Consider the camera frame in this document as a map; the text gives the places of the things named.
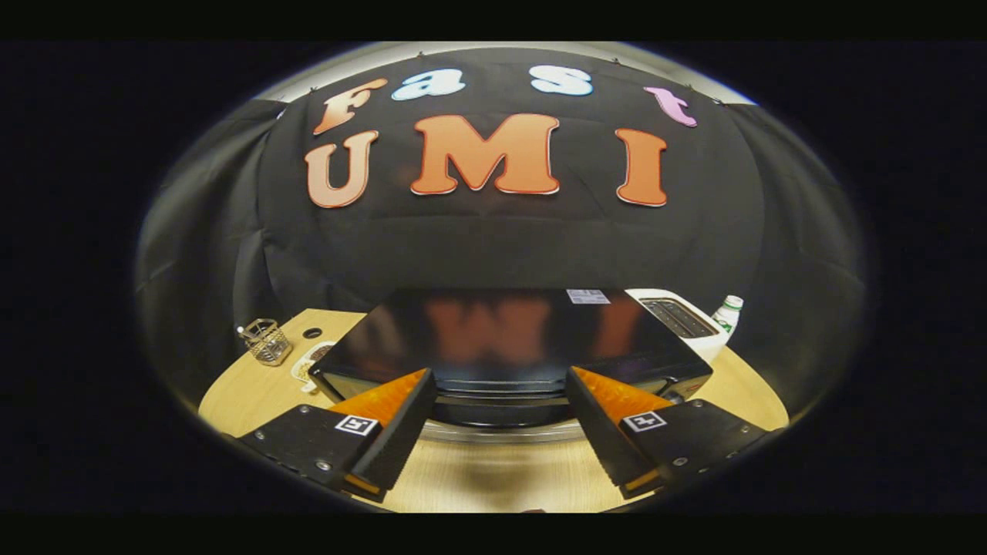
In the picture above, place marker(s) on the black toaster oven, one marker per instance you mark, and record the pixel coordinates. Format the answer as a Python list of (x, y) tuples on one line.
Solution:
[(493, 339)]

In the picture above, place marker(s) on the white slot toaster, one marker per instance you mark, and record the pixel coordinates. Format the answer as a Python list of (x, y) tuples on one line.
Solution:
[(686, 320)]

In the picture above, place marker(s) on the white bottle green label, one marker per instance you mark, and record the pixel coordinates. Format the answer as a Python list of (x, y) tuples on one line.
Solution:
[(728, 314)]

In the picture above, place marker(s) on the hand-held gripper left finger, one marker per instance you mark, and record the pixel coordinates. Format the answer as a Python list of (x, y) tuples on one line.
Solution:
[(401, 443)]

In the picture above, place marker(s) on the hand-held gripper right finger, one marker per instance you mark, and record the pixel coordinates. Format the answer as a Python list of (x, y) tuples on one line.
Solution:
[(601, 443)]

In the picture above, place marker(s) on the white patterned small plate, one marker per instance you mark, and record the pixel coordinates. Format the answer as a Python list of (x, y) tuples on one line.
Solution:
[(307, 364)]

